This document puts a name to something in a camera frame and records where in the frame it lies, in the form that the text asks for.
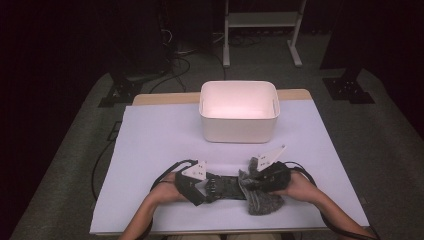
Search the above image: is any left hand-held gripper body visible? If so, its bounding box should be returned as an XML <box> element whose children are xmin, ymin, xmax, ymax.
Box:
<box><xmin>174</xmin><ymin>160</ymin><xmax>208</xmax><ymax>207</ymax></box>

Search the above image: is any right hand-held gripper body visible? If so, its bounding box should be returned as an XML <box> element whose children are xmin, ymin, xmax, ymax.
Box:
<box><xmin>251</xmin><ymin>144</ymin><xmax>292</xmax><ymax>194</ymax></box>

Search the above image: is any grey cloth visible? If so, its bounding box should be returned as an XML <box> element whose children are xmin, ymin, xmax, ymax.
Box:
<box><xmin>237</xmin><ymin>156</ymin><xmax>286</xmax><ymax>216</ymax></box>

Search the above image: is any person's left hand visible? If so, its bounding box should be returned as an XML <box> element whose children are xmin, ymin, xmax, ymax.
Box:
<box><xmin>149</xmin><ymin>172</ymin><xmax>188</xmax><ymax>205</ymax></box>

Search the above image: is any person's right hand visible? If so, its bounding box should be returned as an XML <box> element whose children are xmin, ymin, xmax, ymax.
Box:
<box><xmin>270</xmin><ymin>171</ymin><xmax>318</xmax><ymax>205</ymax></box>

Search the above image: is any white table cover sheet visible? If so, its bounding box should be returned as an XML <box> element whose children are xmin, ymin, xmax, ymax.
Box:
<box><xmin>89</xmin><ymin>99</ymin><xmax>370</xmax><ymax>236</ymax></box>

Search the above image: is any white plastic storage bin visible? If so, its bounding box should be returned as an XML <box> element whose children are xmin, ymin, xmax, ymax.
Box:
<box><xmin>198</xmin><ymin>79</ymin><xmax>281</xmax><ymax>145</ymax></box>

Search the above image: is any black stand base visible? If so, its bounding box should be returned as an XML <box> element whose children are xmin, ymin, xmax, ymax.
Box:
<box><xmin>97</xmin><ymin>71</ymin><xmax>145</xmax><ymax>109</ymax></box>
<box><xmin>322</xmin><ymin>67</ymin><xmax>376</xmax><ymax>105</ymax></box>

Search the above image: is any white metal stand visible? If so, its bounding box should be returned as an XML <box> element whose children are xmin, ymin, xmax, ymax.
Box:
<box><xmin>222</xmin><ymin>0</ymin><xmax>309</xmax><ymax>69</ymax></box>

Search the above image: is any left hand-held gripper black cable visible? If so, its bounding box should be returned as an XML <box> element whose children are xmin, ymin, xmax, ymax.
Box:
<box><xmin>139</xmin><ymin>158</ymin><xmax>199</xmax><ymax>240</ymax></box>

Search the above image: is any hand-held gripper black cable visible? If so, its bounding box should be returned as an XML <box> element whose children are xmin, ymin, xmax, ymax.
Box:
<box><xmin>283</xmin><ymin>161</ymin><xmax>382</xmax><ymax>240</ymax></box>
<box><xmin>139</xmin><ymin>158</ymin><xmax>199</xmax><ymax>240</ymax></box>

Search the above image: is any right hand-held gripper black cable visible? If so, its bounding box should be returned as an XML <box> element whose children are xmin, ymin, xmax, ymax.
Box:
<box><xmin>283</xmin><ymin>161</ymin><xmax>382</xmax><ymax>240</ymax></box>

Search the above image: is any thin black floor cable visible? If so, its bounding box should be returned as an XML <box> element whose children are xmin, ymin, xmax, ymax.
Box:
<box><xmin>91</xmin><ymin>139</ymin><xmax>116</xmax><ymax>202</ymax></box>

